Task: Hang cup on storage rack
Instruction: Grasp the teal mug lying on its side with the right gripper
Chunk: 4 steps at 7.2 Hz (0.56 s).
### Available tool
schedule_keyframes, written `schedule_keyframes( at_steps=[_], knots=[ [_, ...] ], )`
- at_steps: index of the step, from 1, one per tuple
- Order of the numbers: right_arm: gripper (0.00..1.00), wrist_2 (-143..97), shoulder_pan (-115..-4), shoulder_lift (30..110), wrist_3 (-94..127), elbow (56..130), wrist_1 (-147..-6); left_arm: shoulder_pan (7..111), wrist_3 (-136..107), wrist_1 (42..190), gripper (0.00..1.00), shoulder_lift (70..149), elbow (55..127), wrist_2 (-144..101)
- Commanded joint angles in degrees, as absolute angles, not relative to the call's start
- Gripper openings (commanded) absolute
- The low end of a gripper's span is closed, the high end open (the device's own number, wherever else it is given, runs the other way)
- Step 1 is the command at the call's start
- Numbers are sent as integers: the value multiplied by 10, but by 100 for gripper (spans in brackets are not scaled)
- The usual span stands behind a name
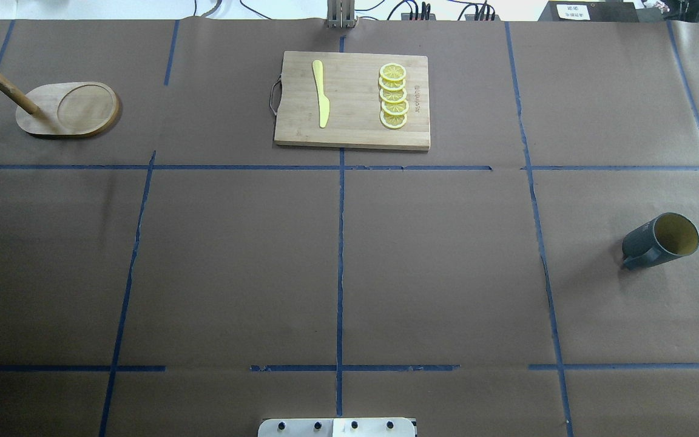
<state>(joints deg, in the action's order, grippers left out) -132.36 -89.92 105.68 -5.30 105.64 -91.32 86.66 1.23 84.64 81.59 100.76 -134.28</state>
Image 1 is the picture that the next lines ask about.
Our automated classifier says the black power strip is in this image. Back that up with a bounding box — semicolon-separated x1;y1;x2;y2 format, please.
388;1;501;22

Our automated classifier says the black box with label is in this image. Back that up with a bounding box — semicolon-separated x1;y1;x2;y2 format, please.
538;1;639;22

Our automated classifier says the yellow plastic knife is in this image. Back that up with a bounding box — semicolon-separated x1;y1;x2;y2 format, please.
312;59;330;128

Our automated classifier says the middle lemon slice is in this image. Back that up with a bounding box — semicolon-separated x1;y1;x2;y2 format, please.
379;88;408;103

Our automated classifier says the bamboo cutting board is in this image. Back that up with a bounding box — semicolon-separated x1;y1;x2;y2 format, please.
274;52;431;151

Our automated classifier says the lemon slice nearest robot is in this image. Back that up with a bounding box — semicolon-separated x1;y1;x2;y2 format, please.
379;110;408;129

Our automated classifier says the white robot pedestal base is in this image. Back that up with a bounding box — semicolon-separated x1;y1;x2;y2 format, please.
257;417;418;436

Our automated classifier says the wooden cup storage rack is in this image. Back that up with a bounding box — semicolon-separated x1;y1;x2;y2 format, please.
0;72;122;138

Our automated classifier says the aluminium camera post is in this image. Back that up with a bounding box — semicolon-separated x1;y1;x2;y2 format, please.
326;0;357;29

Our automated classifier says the dark blue mug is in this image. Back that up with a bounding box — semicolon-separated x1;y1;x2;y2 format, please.
621;212;699;270

